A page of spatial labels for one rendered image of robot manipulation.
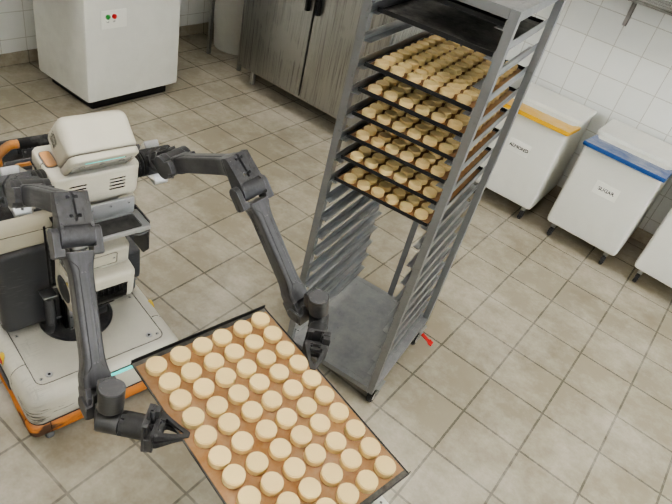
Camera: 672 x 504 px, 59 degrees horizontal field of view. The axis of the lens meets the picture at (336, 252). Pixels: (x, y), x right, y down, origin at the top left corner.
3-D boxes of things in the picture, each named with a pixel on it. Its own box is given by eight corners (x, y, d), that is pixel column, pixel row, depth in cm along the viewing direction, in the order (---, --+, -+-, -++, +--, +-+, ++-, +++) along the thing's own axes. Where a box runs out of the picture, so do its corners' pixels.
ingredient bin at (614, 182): (534, 234, 428) (584, 140, 381) (565, 205, 472) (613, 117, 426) (605, 274, 407) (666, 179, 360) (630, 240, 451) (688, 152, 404)
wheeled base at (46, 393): (-27, 331, 259) (-37, 289, 244) (114, 285, 298) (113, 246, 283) (32, 446, 225) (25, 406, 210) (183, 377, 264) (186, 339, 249)
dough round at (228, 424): (216, 435, 136) (217, 430, 135) (217, 416, 140) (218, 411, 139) (238, 436, 137) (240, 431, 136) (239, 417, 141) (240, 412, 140)
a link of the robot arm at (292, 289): (256, 175, 169) (225, 190, 163) (266, 172, 165) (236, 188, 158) (311, 307, 181) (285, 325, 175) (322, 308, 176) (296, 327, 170)
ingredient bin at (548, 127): (458, 192, 452) (496, 99, 405) (493, 168, 497) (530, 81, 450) (522, 227, 432) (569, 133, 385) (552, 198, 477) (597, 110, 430)
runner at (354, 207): (321, 239, 241) (323, 233, 239) (315, 236, 242) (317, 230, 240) (391, 183, 288) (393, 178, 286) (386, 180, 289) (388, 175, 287)
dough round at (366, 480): (351, 476, 137) (354, 471, 136) (371, 471, 139) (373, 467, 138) (359, 496, 134) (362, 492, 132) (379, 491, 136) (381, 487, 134)
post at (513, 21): (371, 395, 268) (521, 12, 165) (365, 391, 268) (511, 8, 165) (374, 391, 270) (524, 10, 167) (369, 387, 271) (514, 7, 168)
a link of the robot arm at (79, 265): (94, 224, 141) (45, 229, 134) (102, 223, 136) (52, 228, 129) (118, 402, 144) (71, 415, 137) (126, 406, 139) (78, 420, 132)
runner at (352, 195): (326, 222, 236) (327, 215, 234) (320, 218, 236) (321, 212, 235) (396, 167, 283) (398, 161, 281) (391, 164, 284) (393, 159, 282)
